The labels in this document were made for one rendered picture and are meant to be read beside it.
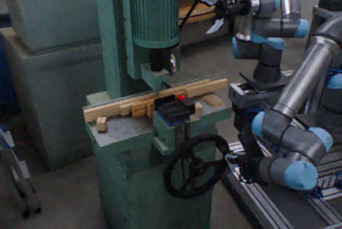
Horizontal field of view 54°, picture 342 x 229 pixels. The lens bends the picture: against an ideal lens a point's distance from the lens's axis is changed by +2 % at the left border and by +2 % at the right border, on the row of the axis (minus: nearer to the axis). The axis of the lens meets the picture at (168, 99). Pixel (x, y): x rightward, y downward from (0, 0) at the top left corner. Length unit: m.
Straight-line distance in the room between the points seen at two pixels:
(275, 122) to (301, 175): 0.19
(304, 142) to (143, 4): 0.69
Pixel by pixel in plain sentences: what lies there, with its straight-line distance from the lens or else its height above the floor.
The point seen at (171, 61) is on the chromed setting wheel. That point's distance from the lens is 1.50.
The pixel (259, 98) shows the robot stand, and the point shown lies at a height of 0.73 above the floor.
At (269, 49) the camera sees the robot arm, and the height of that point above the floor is 1.00.
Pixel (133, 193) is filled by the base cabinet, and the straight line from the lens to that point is 1.46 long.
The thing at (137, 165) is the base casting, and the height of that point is 0.75.
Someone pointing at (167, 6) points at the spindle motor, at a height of 1.35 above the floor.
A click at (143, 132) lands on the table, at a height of 0.90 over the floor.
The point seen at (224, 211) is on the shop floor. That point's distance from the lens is 2.22.
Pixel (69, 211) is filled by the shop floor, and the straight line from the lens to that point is 2.28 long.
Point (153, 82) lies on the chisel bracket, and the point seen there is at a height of 1.04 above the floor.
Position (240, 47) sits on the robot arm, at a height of 1.01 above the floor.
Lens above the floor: 1.66
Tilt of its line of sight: 30 degrees down
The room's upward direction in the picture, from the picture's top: straight up
